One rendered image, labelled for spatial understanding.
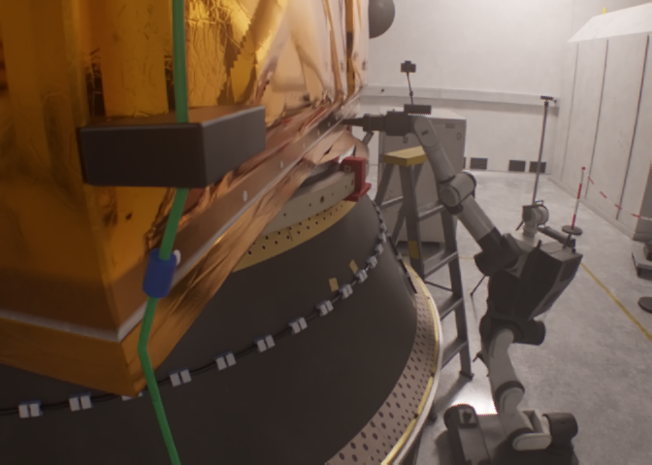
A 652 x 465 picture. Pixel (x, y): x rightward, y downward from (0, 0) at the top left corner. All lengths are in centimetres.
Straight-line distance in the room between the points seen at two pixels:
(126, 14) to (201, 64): 6
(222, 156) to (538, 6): 894
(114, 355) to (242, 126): 16
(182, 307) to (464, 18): 844
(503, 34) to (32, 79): 867
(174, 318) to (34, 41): 21
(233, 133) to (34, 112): 10
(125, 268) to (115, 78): 11
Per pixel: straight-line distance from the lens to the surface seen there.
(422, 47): 844
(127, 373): 28
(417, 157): 222
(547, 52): 906
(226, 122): 21
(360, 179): 97
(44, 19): 23
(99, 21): 23
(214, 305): 72
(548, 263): 158
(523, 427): 228
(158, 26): 25
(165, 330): 31
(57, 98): 22
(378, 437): 96
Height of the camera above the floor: 194
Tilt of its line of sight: 20 degrees down
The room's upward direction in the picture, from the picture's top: straight up
